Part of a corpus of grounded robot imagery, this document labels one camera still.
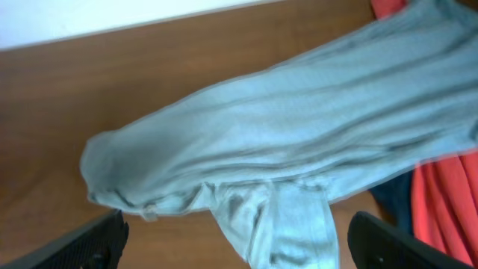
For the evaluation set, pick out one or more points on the red crumpled garment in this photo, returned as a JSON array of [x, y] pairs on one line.
[[444, 201]]

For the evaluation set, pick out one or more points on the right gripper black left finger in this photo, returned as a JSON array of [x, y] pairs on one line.
[[98, 244]]

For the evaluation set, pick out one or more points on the navy blue garment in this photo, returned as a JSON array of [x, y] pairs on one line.
[[395, 197]]

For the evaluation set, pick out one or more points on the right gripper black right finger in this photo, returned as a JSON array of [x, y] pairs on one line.
[[374, 244]]

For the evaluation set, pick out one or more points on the light blue t-shirt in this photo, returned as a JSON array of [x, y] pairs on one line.
[[267, 153]]

